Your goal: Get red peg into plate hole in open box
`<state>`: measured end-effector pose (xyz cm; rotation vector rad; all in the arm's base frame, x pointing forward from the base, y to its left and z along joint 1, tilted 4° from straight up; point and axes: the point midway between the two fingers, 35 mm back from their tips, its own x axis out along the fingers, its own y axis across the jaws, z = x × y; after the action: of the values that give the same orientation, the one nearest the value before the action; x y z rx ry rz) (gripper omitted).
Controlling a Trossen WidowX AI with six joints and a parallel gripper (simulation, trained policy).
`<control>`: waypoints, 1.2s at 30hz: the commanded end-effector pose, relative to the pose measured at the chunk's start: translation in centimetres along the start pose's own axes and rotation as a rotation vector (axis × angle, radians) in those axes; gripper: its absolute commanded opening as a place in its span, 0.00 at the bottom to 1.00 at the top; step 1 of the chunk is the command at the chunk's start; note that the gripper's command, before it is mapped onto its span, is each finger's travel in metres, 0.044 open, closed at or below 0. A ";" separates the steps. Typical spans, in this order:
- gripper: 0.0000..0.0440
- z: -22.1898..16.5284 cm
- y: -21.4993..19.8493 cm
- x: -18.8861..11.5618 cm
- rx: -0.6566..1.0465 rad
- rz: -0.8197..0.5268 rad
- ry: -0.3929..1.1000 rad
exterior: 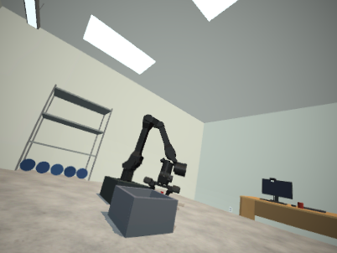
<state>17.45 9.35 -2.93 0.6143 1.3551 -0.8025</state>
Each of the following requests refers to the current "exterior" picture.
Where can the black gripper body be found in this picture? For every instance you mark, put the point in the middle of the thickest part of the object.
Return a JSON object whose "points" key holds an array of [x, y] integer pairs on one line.
{"points": [[174, 188]]}

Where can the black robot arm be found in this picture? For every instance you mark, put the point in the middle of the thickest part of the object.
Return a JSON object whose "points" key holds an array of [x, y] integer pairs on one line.
{"points": [[135, 159]]}

